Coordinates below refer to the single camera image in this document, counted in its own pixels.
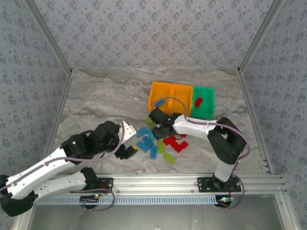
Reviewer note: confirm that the lime green lego brick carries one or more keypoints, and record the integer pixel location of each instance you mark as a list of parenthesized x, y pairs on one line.
[(149, 120), (161, 146), (169, 158)]

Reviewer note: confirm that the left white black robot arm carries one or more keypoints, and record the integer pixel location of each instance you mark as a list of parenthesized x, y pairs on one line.
[(36, 172)]

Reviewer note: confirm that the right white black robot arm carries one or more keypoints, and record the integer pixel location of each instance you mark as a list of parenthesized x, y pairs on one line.
[(194, 128)]

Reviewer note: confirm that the green plastic bin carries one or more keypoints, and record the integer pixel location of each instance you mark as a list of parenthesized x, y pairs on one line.
[(206, 105)]

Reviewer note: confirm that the small black controller board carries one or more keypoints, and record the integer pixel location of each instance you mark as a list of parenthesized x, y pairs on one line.
[(88, 199), (223, 202)]

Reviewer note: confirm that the grey metal lower panel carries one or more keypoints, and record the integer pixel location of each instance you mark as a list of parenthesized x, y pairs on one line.
[(153, 218)]

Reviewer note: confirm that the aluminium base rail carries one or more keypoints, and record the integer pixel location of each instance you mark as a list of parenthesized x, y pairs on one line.
[(153, 183)]

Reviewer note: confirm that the aluminium table side rail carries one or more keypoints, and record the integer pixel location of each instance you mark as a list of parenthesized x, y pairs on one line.
[(253, 119), (58, 112)]

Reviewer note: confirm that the aluminium corner frame post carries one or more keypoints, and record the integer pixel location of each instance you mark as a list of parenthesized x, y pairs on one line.
[(52, 40), (258, 36)]

